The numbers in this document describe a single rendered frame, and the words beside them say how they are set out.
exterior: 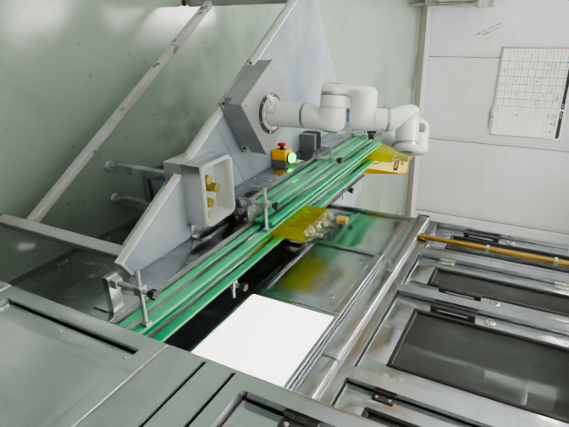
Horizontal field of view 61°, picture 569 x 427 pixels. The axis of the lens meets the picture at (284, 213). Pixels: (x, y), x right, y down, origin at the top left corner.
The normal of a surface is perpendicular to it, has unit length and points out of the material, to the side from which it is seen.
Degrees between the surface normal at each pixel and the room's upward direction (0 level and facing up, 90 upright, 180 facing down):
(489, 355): 90
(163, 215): 0
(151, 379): 90
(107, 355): 90
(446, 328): 90
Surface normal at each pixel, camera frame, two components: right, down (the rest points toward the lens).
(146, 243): 0.88, 0.17
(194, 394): -0.03, -0.92
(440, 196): -0.48, 0.37
